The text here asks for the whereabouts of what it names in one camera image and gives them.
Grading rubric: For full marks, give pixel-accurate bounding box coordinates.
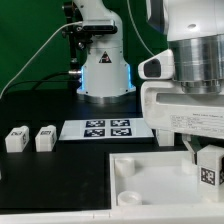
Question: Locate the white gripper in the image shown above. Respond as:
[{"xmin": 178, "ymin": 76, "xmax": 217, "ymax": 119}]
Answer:
[{"xmin": 141, "ymin": 80, "xmax": 224, "ymax": 164}]

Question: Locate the white square tabletop part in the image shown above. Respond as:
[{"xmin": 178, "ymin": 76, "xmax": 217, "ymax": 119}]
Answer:
[{"xmin": 110, "ymin": 151, "xmax": 224, "ymax": 207}]

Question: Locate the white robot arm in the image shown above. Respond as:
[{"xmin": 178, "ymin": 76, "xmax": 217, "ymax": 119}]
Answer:
[{"xmin": 69, "ymin": 0, "xmax": 224, "ymax": 168}]

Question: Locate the white sheet with markers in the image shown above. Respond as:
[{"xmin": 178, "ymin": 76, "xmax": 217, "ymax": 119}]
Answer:
[{"xmin": 59, "ymin": 118, "xmax": 153, "ymax": 141}]

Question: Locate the black clamp stand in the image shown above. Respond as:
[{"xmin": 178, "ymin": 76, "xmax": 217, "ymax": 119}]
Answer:
[{"xmin": 62, "ymin": 1, "xmax": 83, "ymax": 92}]

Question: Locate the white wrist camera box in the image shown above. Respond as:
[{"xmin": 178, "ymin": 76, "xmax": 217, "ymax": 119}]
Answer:
[{"xmin": 138, "ymin": 49, "xmax": 175, "ymax": 80}]

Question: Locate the white front rail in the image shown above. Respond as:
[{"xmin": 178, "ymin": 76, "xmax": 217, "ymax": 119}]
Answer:
[{"xmin": 0, "ymin": 204, "xmax": 224, "ymax": 224}]

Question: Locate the black cable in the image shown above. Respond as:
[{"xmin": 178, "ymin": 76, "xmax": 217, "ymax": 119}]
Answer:
[{"xmin": 0, "ymin": 71, "xmax": 82, "ymax": 100}]

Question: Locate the white cable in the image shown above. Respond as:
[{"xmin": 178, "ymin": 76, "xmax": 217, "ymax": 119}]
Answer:
[{"xmin": 0, "ymin": 0, "xmax": 156, "ymax": 100}]

